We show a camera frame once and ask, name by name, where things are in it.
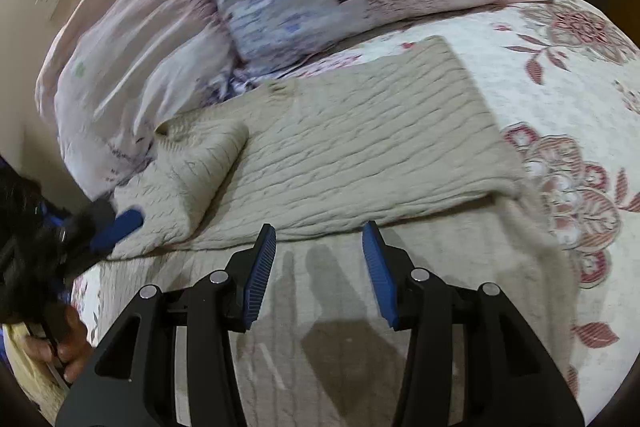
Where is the pink floral pillow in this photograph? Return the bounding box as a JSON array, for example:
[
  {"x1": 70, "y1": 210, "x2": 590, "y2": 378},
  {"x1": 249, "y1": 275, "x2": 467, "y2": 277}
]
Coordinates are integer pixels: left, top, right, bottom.
[{"x1": 34, "y1": 0, "x2": 251, "y2": 202}]

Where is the person's left hand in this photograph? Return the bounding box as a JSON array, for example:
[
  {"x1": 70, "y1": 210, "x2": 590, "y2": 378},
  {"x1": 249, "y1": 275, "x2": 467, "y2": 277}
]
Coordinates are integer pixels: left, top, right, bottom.
[{"x1": 24, "y1": 304, "x2": 96, "y2": 384}]

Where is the beige cable-knit sweater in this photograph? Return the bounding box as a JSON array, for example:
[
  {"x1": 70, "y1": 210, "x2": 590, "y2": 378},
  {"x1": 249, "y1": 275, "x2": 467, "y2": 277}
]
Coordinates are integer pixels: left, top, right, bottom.
[{"x1": 107, "y1": 35, "x2": 581, "y2": 427}]

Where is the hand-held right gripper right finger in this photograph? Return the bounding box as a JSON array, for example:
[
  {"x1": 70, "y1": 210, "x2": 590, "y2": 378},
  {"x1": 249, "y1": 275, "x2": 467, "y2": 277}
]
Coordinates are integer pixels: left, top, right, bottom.
[{"x1": 361, "y1": 221, "x2": 586, "y2": 427}]

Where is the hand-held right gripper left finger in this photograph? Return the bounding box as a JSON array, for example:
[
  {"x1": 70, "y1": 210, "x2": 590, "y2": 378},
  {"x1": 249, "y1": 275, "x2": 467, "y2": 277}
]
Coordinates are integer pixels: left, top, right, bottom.
[{"x1": 55, "y1": 223, "x2": 277, "y2": 427}]

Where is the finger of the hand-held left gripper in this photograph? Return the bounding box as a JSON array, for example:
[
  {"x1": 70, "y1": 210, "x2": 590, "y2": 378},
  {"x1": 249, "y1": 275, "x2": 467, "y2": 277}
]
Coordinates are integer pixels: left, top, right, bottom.
[{"x1": 64, "y1": 199, "x2": 145, "y2": 280}]

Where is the floral quilted bedspread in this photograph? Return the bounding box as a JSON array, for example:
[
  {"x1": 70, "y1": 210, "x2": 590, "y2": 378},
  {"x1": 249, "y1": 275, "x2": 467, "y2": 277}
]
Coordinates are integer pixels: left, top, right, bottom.
[{"x1": 67, "y1": 0, "x2": 640, "y2": 413}]

